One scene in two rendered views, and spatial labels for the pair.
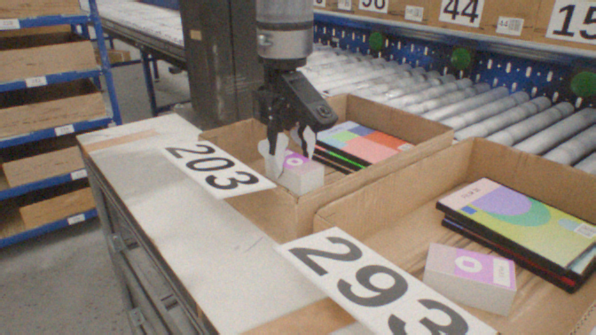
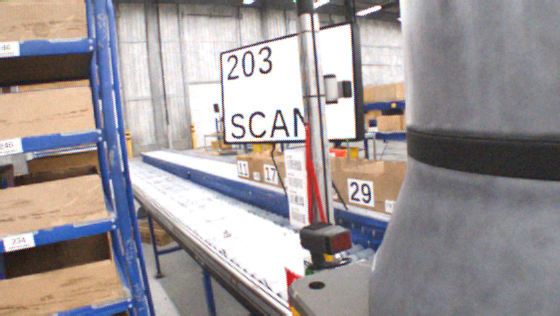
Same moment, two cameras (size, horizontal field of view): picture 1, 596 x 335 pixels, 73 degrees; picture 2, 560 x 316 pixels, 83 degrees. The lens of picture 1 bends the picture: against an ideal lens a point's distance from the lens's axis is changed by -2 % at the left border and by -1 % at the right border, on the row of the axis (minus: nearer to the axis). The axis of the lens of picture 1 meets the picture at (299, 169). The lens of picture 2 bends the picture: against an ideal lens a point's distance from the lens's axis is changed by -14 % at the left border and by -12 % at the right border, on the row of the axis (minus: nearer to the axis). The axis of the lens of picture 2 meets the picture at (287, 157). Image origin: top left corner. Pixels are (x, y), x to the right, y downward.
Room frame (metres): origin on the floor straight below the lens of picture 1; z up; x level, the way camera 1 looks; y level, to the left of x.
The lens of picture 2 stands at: (0.87, 0.28, 1.34)
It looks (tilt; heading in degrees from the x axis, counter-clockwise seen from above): 7 degrees down; 7
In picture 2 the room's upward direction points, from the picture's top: 5 degrees counter-clockwise
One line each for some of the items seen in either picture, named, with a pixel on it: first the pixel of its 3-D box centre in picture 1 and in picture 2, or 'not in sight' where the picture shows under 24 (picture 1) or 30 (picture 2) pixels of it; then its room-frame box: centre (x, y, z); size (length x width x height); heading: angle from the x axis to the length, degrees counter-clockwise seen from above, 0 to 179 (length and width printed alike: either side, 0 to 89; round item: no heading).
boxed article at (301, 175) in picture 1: (294, 172); not in sight; (0.66, 0.01, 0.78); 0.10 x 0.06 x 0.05; 42
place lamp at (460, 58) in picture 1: (460, 58); not in sight; (1.42, -0.56, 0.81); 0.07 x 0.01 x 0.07; 38
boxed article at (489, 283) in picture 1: (466, 278); not in sight; (0.38, -0.21, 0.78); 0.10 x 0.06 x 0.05; 68
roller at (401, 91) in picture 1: (407, 93); not in sight; (1.30, -0.36, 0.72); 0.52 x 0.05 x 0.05; 128
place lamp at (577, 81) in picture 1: (584, 84); not in sight; (1.11, -0.80, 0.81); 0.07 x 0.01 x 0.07; 38
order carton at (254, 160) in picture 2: not in sight; (266, 166); (3.41, 0.73, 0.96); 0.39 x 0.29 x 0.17; 39
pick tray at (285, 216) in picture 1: (327, 155); not in sight; (0.68, -0.05, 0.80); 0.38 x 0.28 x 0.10; 130
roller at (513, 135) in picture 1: (526, 128); not in sight; (0.99, -0.60, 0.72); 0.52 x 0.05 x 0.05; 128
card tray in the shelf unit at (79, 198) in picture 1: (67, 188); not in sight; (1.59, 1.06, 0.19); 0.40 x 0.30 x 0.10; 129
